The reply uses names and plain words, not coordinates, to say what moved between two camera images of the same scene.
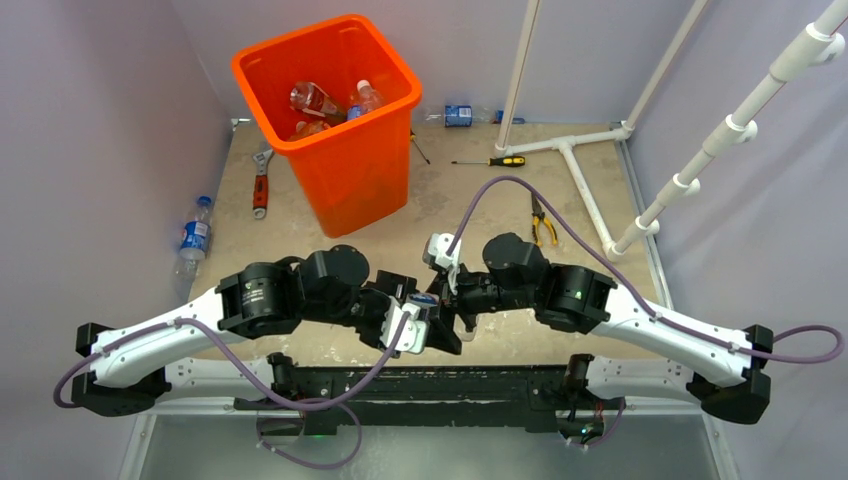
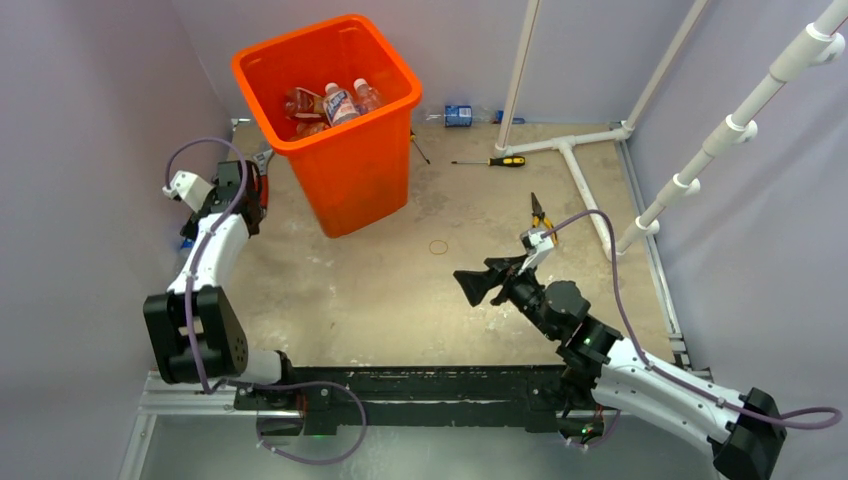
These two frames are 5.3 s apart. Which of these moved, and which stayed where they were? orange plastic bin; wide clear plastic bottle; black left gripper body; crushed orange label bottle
Moved: black left gripper body
Stayed: orange plastic bin; wide clear plastic bottle; crushed orange label bottle
